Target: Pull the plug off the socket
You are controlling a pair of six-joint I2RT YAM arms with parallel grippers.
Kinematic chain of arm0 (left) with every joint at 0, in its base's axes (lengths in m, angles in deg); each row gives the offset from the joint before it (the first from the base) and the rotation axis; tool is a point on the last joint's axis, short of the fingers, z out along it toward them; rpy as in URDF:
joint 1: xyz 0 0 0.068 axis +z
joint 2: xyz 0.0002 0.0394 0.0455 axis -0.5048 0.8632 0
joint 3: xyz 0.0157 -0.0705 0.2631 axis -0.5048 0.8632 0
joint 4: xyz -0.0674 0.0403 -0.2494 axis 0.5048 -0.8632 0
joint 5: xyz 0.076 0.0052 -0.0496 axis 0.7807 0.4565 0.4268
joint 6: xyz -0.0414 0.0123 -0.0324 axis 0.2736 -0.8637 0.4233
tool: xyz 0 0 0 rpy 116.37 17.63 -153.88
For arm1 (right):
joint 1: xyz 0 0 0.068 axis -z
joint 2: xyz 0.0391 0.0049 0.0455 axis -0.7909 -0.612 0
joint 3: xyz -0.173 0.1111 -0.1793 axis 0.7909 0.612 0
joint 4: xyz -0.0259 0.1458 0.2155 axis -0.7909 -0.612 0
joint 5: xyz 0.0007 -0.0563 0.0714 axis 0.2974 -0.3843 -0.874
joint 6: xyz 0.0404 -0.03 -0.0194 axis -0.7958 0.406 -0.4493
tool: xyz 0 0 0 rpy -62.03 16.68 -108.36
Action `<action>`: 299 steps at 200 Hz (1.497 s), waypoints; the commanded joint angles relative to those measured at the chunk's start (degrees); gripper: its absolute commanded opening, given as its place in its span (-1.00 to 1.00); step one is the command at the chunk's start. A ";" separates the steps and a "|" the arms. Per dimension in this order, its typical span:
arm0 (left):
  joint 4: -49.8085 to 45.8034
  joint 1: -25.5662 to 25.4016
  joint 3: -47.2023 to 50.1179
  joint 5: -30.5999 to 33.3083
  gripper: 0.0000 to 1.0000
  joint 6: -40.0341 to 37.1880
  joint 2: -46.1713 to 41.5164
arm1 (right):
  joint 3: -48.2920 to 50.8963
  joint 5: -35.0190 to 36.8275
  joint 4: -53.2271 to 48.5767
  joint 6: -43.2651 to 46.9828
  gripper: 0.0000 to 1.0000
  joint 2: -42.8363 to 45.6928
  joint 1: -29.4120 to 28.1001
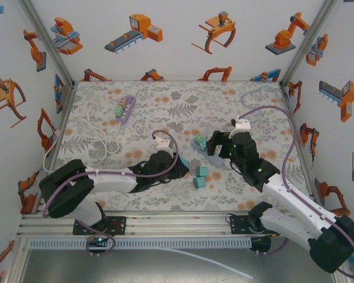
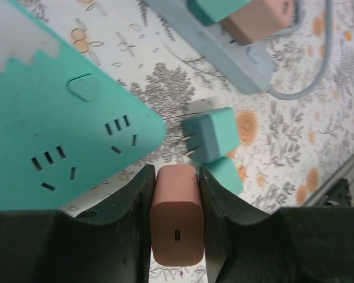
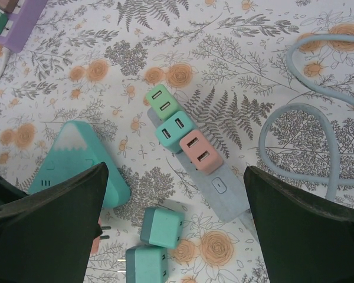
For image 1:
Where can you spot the teal triangular power strip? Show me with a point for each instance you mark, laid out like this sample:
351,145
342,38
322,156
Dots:
184,162

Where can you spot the teal plug adapter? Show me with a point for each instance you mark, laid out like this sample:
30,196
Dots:
199,182
203,145
202,171

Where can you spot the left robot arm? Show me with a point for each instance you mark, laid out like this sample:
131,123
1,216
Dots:
112,182

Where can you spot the green plug adapter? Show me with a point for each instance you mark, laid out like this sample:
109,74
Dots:
118,111

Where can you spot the pink plug adapter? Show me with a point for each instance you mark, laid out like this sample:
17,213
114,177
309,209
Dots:
123,102

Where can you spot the green dual USB adapter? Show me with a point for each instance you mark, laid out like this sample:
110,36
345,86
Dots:
199,138

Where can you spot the grey blue power strip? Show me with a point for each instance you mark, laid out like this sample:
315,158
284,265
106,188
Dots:
215,161

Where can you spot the floral tablecloth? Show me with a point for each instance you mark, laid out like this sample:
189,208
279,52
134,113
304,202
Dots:
165,200

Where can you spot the purple power strip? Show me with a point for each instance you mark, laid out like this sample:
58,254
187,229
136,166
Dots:
129,107

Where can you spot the black controller box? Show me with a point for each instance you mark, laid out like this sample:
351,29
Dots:
98,240
261,246

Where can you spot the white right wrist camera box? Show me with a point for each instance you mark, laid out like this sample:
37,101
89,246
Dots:
241,125

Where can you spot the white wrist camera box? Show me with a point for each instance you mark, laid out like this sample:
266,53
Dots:
164,143
241,125

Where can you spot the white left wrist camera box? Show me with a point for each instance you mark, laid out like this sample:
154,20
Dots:
164,143

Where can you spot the aluminium frame rail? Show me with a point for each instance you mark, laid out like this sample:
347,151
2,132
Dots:
177,225

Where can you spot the aluminium side rail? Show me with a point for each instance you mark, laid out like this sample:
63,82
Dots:
298,129
65,112

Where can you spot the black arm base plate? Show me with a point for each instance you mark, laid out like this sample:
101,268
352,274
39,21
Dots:
239,224
118,225

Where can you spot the aluminium frame post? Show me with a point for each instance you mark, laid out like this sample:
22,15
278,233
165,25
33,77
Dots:
308,44
47,44

